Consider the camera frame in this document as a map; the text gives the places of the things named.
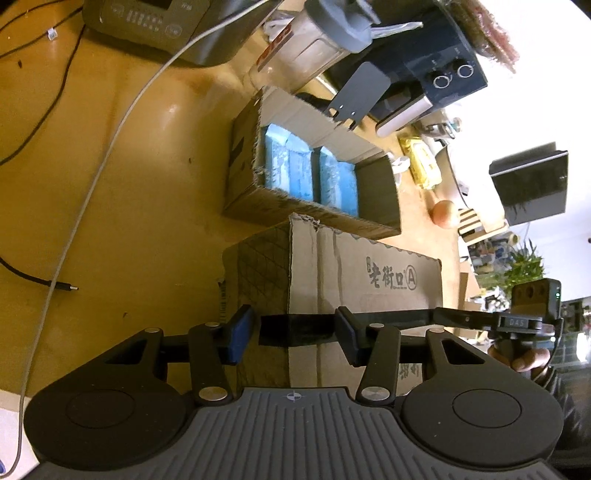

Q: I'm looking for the cardboard box lid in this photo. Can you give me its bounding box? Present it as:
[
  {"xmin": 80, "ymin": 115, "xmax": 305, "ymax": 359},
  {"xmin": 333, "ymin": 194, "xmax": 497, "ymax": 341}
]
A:
[{"xmin": 222, "ymin": 214, "xmax": 443, "ymax": 392}]

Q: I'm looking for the blue snack pack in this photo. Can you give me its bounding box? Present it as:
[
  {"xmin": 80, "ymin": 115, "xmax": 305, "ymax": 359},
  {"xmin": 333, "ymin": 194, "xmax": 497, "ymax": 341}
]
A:
[
  {"xmin": 263, "ymin": 124, "xmax": 314, "ymax": 201},
  {"xmin": 320, "ymin": 147, "xmax": 359, "ymax": 217}
]

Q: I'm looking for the person right hand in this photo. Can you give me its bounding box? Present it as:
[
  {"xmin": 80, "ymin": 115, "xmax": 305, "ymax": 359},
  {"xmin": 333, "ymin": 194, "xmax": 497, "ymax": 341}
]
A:
[{"xmin": 488, "ymin": 346, "xmax": 551, "ymax": 375}]

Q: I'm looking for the red yellow apple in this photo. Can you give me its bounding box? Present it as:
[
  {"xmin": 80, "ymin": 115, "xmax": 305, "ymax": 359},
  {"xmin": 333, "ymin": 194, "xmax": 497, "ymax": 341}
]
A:
[{"xmin": 431, "ymin": 200, "xmax": 460, "ymax": 229}]

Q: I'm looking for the white enamel bowl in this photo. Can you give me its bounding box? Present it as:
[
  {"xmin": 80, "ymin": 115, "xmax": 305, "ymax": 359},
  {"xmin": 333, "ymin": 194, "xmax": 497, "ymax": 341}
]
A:
[{"xmin": 434, "ymin": 145, "xmax": 470, "ymax": 210}]

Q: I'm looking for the yellow wet wipes pack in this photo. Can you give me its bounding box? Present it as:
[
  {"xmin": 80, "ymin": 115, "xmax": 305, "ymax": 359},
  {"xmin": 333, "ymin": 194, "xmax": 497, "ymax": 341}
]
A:
[{"xmin": 399, "ymin": 137, "xmax": 442, "ymax": 190}]

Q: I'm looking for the open cardboard box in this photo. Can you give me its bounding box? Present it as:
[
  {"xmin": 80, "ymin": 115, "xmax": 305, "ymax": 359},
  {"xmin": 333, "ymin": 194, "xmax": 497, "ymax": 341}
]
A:
[{"xmin": 223, "ymin": 86, "xmax": 402, "ymax": 239}]

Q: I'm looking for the black phone stand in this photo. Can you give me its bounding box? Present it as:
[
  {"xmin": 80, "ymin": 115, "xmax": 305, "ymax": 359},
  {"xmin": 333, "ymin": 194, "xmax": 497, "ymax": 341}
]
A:
[{"xmin": 325, "ymin": 62, "xmax": 391, "ymax": 130}]

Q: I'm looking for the dark blue air fryer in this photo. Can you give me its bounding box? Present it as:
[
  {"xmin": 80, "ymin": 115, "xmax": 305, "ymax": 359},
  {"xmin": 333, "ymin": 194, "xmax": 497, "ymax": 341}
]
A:
[{"xmin": 325, "ymin": 1, "xmax": 488, "ymax": 136}]

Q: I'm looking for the grey rice cooker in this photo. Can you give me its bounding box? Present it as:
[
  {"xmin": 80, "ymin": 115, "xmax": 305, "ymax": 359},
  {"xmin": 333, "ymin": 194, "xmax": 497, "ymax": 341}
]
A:
[{"xmin": 82, "ymin": 0, "xmax": 280, "ymax": 67}]

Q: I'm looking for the black usb cable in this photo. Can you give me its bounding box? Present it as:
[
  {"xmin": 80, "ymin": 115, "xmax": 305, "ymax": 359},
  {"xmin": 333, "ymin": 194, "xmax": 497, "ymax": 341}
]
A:
[{"xmin": 0, "ymin": 0, "xmax": 89, "ymax": 292}]

